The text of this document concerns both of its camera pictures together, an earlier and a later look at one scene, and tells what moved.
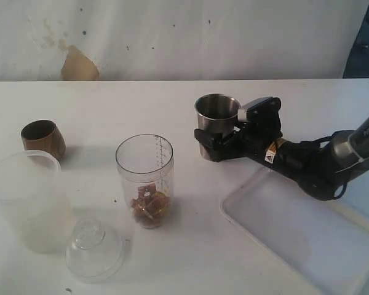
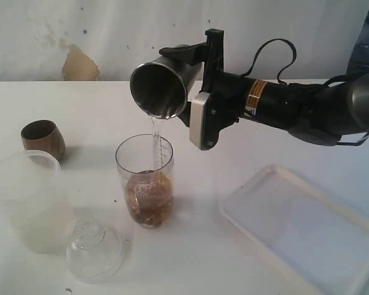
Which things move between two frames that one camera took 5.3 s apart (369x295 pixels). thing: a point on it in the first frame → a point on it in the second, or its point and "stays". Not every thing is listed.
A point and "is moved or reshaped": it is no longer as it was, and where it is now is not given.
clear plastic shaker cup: (145, 163) stays
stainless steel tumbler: (216, 112) is moved or reshaped
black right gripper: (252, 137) → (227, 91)
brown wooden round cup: (43, 135) stays
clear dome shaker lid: (95, 255) stays
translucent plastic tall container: (27, 187) stays
